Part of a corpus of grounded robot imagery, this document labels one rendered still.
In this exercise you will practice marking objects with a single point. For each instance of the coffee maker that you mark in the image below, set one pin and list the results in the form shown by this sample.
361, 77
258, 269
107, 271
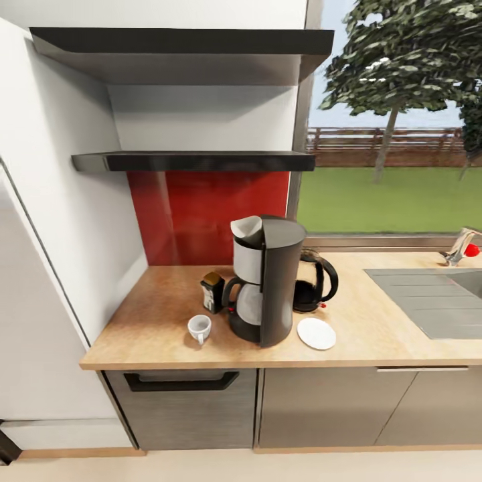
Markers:
263, 308

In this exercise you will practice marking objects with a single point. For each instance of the fixed window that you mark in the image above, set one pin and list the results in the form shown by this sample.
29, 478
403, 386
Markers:
394, 116

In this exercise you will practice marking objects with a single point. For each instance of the fridge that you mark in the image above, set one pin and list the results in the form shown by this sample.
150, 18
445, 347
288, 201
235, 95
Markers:
70, 249

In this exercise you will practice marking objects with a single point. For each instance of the coffee cup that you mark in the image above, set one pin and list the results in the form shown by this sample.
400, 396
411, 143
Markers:
199, 327

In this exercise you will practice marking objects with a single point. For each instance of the electric kettle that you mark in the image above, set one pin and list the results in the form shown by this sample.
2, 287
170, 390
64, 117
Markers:
310, 281

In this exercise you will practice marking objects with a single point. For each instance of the paper coffee filter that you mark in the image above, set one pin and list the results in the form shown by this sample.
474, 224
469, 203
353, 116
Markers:
248, 229

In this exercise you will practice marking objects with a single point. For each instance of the bottle of coffee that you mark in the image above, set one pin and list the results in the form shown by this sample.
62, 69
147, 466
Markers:
213, 285

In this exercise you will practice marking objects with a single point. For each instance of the saucer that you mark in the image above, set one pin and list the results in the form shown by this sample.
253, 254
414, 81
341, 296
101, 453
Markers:
316, 333

